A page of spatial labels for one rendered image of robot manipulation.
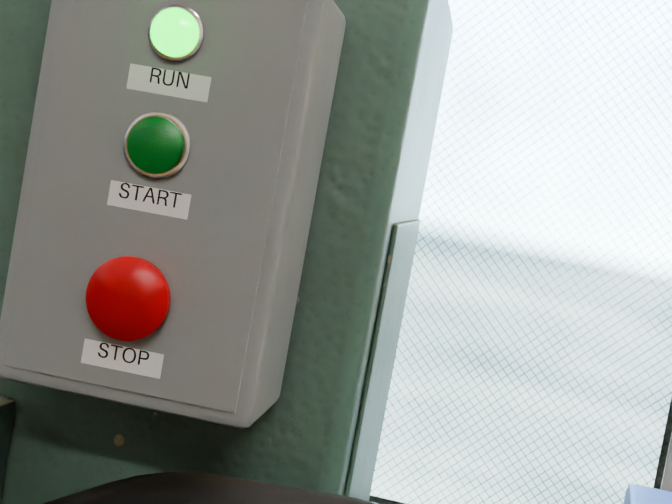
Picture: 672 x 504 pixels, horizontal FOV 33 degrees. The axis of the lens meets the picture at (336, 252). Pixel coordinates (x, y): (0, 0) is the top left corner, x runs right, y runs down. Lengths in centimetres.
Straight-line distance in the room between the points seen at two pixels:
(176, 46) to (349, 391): 16
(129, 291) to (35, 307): 4
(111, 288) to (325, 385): 11
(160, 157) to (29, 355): 9
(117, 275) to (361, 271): 11
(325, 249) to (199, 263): 7
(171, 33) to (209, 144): 4
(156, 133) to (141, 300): 6
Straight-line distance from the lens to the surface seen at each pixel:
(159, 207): 41
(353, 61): 46
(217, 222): 40
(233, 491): 43
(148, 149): 40
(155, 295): 40
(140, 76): 41
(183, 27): 40
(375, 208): 45
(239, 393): 41
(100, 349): 42
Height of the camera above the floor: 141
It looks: 4 degrees down
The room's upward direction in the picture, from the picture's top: 10 degrees clockwise
